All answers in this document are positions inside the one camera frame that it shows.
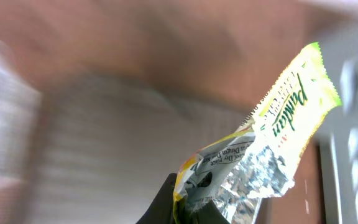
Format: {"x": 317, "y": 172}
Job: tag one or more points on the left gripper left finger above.
{"x": 160, "y": 210}

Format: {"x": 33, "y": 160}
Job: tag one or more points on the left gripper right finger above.
{"x": 209, "y": 214}

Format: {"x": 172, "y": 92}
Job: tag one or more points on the green snack wrapper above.
{"x": 259, "y": 159}

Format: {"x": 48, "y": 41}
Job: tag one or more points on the grey dishwasher rack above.
{"x": 338, "y": 137}

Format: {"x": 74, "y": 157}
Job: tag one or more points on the brown serving tray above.
{"x": 106, "y": 146}

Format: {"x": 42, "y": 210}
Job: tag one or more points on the clear plastic bin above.
{"x": 18, "y": 113}

